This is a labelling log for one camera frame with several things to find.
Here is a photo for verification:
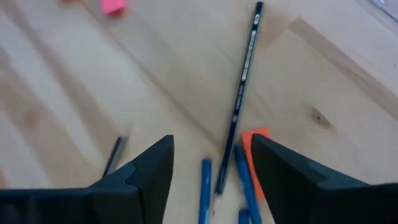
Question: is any pink eraser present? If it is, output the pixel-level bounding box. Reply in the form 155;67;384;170
99;0;127;16

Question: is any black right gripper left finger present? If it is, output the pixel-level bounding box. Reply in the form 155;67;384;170
0;134;175;224

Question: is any blue ballpoint pen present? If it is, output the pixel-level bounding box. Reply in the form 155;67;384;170
198;159;213;224
233;145;263;224

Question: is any dark blue pencil silver print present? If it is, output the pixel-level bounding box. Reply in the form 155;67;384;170
215;1;265;196

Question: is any grey pencil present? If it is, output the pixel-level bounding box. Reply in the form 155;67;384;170
101;134;129;179

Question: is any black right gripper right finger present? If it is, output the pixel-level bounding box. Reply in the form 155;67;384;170
251;133;398;224

